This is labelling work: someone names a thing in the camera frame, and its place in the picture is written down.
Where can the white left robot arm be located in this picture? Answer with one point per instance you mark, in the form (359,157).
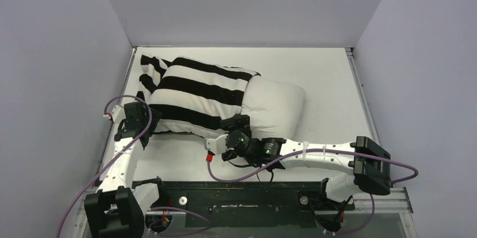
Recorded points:
(119,184)

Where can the black metal base rail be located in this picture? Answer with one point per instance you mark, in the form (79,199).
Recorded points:
(156,206)

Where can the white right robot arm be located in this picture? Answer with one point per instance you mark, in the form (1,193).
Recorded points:
(361,165)

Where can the white pillow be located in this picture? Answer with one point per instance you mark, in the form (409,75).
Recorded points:
(274,107)

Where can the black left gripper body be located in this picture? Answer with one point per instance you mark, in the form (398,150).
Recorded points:
(156,117)

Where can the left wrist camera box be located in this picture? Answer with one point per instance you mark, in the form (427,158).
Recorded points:
(113,115)

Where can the black white striped pillowcase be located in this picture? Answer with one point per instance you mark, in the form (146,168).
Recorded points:
(192,96)

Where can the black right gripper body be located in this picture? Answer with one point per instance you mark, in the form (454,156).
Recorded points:
(235,122)

